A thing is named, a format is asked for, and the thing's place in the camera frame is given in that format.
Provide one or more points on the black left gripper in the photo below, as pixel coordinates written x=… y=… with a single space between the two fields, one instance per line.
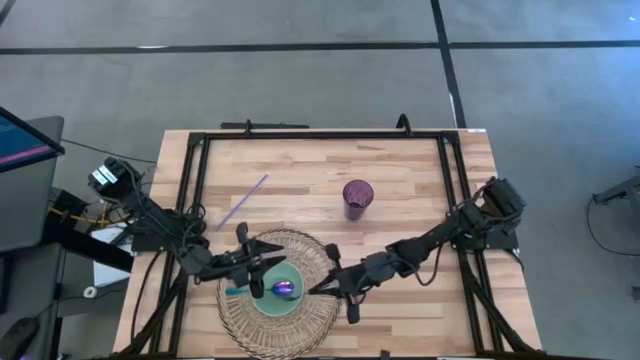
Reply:
x=235 y=265

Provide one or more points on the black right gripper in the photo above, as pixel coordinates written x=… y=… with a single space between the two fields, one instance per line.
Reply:
x=352 y=280

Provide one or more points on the iridescent metal spoon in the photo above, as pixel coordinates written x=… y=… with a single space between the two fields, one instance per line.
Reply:
x=284 y=289

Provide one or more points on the purple drinking straw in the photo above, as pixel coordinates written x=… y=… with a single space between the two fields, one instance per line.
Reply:
x=242 y=202

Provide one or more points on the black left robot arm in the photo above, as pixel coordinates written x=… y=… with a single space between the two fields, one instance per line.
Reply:
x=160 y=225

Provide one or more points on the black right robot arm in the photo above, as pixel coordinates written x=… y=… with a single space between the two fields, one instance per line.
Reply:
x=425 y=245

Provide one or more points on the mint green bowl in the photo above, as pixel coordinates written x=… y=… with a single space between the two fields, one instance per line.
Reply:
x=280 y=306

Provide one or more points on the round woven straw placemat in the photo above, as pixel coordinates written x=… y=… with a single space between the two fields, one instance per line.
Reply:
x=280 y=335

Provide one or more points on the purple plastic cup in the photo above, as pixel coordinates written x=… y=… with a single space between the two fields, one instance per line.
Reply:
x=357 y=205

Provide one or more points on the black curved hook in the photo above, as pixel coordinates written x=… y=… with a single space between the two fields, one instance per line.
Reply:
x=400 y=124
x=248 y=127

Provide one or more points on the black flat bar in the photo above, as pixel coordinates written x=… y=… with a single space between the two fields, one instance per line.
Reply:
x=280 y=125

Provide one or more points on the white tape roll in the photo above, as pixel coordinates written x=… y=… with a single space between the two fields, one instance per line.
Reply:
x=86 y=292

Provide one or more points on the computer monitor with blue screen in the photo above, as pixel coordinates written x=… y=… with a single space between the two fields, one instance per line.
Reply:
x=20 y=145

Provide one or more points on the grey metal stand leg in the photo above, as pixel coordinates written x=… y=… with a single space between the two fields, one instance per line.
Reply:
x=622 y=190

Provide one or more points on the black aluminium table frame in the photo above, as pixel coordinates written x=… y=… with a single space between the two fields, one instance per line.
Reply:
x=325 y=135

